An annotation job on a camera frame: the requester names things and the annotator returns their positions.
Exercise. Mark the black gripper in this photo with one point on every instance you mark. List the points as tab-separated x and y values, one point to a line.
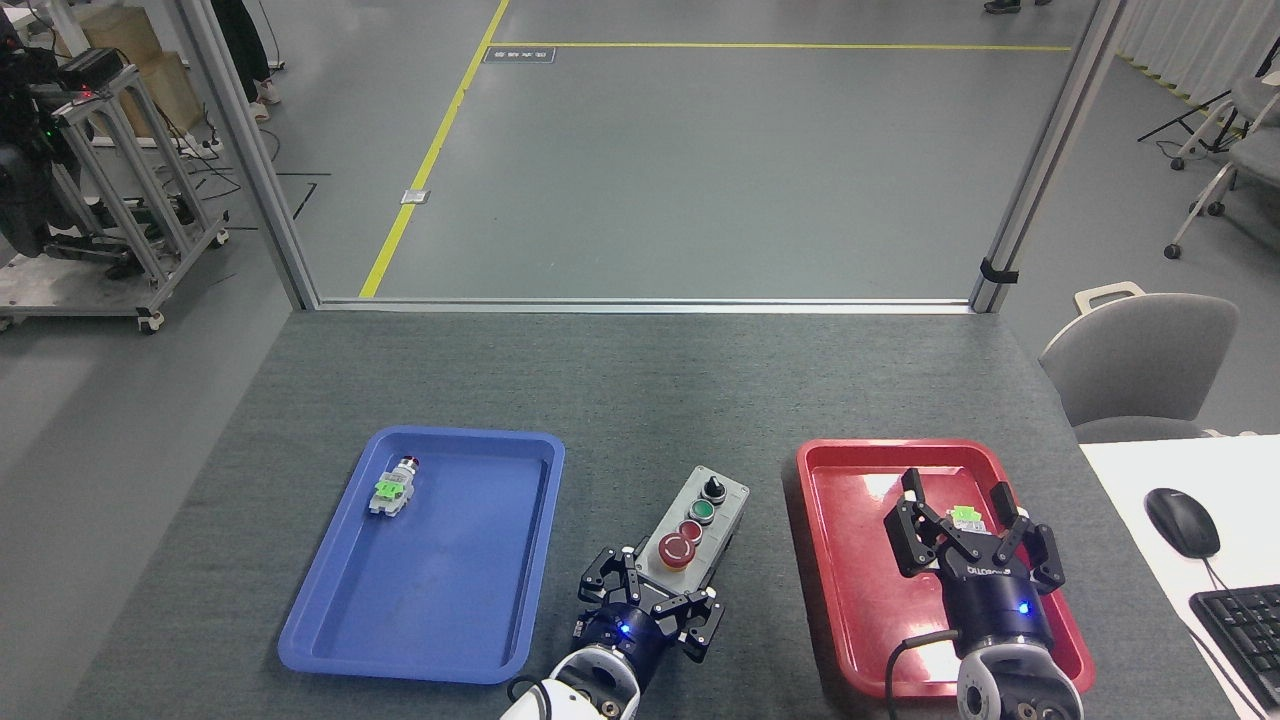
630	628
1000	605

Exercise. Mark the grey control box with buttons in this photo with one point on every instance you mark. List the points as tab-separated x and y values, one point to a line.
700	520

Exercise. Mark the cardboard box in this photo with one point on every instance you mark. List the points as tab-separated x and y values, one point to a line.
140	70

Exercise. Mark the red plastic tray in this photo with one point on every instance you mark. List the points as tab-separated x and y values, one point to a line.
850	560

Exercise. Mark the white desk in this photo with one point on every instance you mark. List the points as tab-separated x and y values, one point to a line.
1150	470

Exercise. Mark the black computer mouse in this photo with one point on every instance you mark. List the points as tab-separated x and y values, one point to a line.
1182	522

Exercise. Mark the blue plastic tray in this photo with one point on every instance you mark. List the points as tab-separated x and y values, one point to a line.
450	560

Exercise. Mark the grey office chair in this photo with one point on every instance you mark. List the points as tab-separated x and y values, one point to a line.
1140	370

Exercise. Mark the black keyboard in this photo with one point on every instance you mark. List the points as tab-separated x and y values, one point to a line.
1245	630

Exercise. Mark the silver floor socket plate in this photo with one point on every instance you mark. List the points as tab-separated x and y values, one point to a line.
415	197

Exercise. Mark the grey wheeled chair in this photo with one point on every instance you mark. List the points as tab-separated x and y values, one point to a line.
1240	150

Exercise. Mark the person's shoes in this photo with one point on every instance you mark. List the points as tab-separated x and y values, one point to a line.
1000	6

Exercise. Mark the white curtain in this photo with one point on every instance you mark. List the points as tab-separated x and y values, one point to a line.
1200	40

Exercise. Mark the dark floor label sign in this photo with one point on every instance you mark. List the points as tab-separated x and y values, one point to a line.
520	55

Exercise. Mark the person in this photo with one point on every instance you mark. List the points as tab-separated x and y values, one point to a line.
245	50

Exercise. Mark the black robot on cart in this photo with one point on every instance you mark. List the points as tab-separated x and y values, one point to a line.
25	150

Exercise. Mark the green-labelled push button switch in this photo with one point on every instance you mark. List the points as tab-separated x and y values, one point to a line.
966	516

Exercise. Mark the black clip on post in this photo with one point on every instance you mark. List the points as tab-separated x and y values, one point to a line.
997	272

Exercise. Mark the red-headed push button switch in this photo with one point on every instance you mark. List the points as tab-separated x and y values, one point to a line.
392	488

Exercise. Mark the silver aluminium rail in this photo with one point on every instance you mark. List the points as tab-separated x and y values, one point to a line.
640	304

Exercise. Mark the silver aluminium post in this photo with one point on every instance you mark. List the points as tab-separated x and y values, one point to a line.
1050	150
250	150

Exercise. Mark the aluminium frame cart on wheels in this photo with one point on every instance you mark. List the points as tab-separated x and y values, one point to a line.
120	200

